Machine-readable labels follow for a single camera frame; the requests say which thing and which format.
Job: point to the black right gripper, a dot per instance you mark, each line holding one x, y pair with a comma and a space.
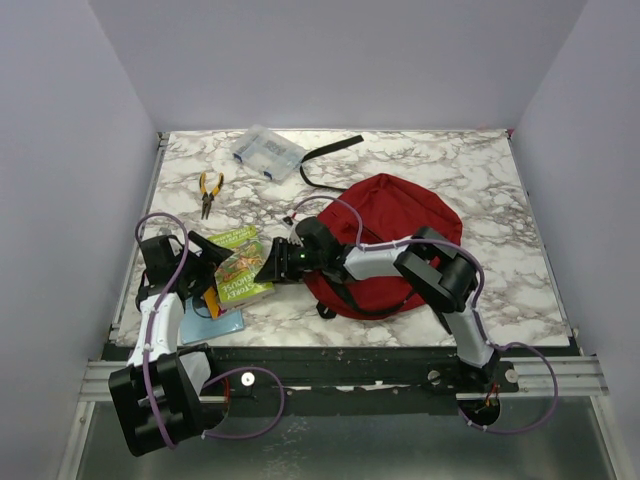
277, 268

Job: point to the orange yellow book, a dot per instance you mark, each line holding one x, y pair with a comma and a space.
216, 311

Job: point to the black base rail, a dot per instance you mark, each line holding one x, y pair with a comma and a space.
306, 381

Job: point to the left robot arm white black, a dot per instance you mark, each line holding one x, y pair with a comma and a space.
160, 325

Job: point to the clear plastic organizer box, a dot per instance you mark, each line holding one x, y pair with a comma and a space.
267, 153

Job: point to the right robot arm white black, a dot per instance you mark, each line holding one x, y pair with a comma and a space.
374, 281

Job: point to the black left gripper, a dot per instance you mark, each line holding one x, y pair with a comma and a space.
210, 259

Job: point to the yellow black pliers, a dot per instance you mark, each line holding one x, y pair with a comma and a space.
208, 195

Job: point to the light blue notebook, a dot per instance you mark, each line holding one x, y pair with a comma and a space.
198, 325

